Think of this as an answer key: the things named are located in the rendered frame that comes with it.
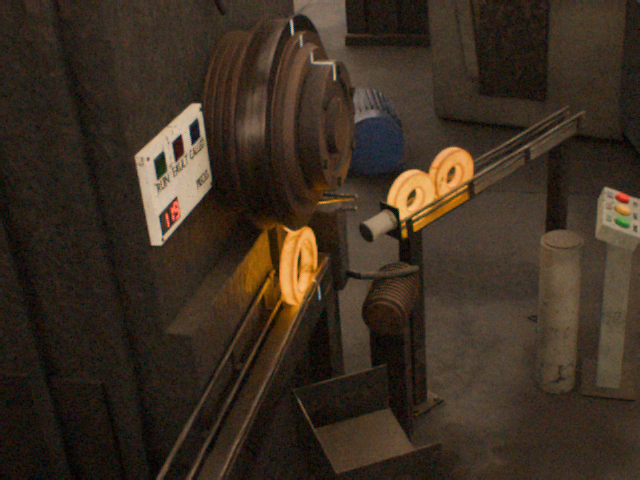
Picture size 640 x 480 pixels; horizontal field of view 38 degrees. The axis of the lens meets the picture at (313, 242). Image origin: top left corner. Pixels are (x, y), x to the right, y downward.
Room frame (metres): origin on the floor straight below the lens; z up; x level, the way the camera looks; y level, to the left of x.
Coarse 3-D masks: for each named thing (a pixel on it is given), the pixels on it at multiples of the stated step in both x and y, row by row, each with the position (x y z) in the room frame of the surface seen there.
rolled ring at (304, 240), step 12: (288, 240) 1.91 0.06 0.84; (300, 240) 1.92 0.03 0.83; (312, 240) 2.00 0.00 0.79; (288, 252) 1.89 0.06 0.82; (312, 252) 2.00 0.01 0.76; (288, 264) 1.87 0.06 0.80; (312, 264) 1.99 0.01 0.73; (288, 276) 1.86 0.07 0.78; (300, 276) 1.98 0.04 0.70; (312, 276) 1.98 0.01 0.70; (288, 288) 1.86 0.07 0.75; (300, 288) 1.94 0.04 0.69; (288, 300) 1.87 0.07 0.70
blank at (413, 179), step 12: (396, 180) 2.32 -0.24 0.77; (408, 180) 2.31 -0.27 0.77; (420, 180) 2.34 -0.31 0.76; (432, 180) 2.37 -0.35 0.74; (396, 192) 2.29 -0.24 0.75; (408, 192) 2.31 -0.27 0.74; (420, 192) 2.35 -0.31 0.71; (432, 192) 2.36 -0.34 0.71; (396, 204) 2.28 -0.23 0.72; (420, 204) 2.34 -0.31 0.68
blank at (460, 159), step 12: (444, 156) 2.40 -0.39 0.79; (456, 156) 2.42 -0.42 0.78; (468, 156) 2.45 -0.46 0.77; (432, 168) 2.40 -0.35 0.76; (444, 168) 2.39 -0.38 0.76; (456, 168) 2.46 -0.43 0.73; (468, 168) 2.45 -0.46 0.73; (444, 180) 2.39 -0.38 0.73; (456, 180) 2.44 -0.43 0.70; (444, 192) 2.39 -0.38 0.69; (456, 192) 2.42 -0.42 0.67
